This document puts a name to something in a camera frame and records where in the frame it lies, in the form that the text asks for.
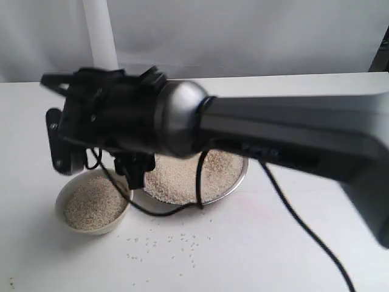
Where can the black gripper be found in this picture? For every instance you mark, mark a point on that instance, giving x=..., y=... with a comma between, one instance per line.
x=107, y=109

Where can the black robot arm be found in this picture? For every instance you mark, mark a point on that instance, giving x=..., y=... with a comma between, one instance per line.
x=329, y=125

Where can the rice in white bowl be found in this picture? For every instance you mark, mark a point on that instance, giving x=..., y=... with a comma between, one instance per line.
x=94, y=204

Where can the rice on steel plate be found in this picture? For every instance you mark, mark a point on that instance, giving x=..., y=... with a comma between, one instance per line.
x=218, y=176

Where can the white ceramic bowl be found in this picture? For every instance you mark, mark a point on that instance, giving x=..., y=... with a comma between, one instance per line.
x=66, y=193

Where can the spilled rice grains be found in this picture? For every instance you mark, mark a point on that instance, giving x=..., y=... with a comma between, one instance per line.
x=157, y=244

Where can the white backdrop curtain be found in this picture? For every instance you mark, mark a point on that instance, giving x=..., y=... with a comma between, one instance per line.
x=190, y=39

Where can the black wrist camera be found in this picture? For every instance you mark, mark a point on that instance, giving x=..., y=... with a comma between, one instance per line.
x=67, y=159

